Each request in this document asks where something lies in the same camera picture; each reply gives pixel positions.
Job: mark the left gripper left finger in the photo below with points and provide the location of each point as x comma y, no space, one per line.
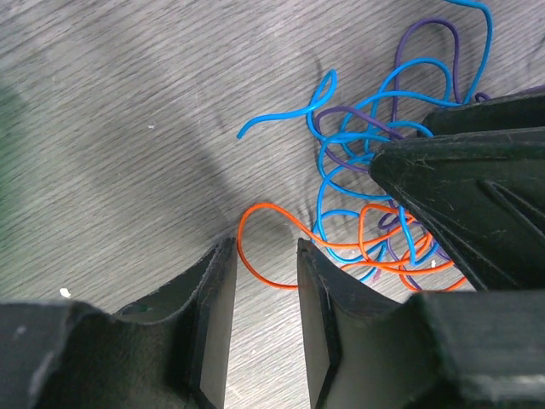
168,349

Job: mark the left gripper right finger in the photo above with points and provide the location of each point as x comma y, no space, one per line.
435,350

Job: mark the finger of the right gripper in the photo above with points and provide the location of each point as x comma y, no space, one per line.
519,111
481,196

